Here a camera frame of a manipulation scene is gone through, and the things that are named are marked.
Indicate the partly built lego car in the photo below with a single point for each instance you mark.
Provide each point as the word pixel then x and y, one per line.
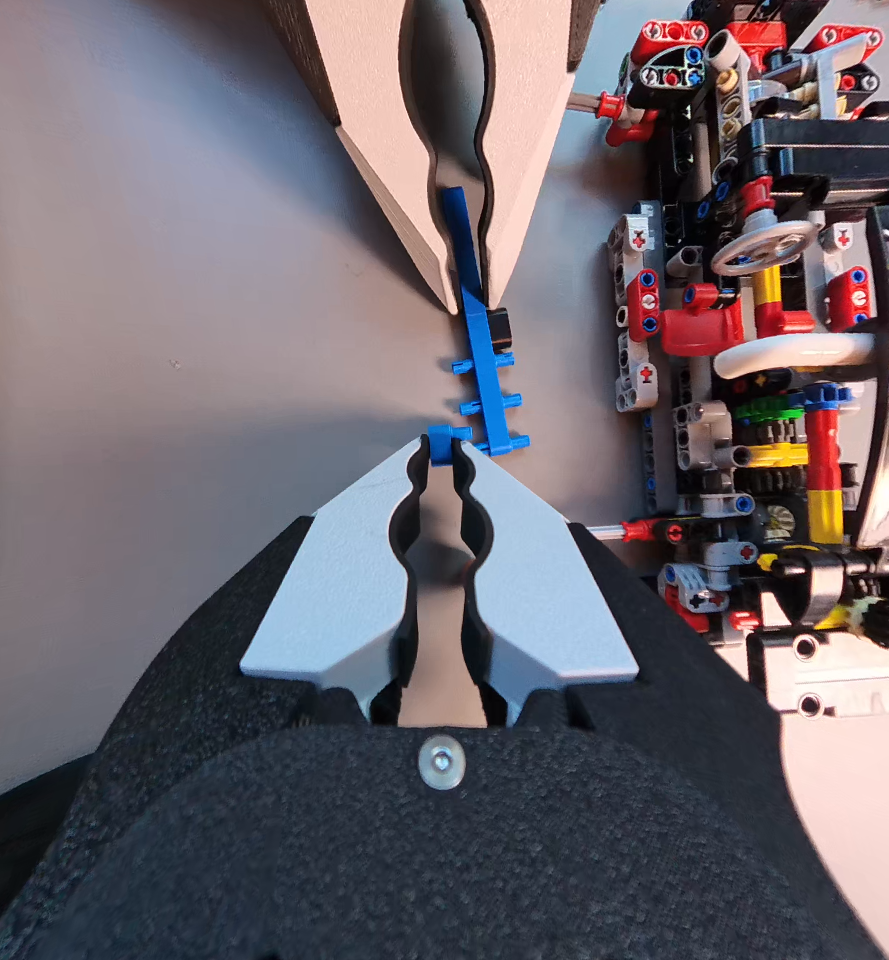
pixel 774 337

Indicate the small black curved lego piece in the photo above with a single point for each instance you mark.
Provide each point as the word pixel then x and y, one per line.
pixel 500 326

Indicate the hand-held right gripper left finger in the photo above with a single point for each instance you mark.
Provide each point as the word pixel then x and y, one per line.
pixel 324 600

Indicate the long blue lego beam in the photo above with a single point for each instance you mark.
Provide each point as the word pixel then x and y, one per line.
pixel 482 360

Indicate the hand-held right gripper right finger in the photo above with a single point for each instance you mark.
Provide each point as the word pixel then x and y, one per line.
pixel 549 600

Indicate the blue lego connector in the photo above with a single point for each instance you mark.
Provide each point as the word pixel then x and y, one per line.
pixel 441 442

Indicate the blue lego pin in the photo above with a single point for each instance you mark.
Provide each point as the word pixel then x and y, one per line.
pixel 518 442
pixel 506 359
pixel 516 400

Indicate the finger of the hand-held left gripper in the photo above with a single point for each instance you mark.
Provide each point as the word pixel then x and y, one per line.
pixel 369 97
pixel 527 112

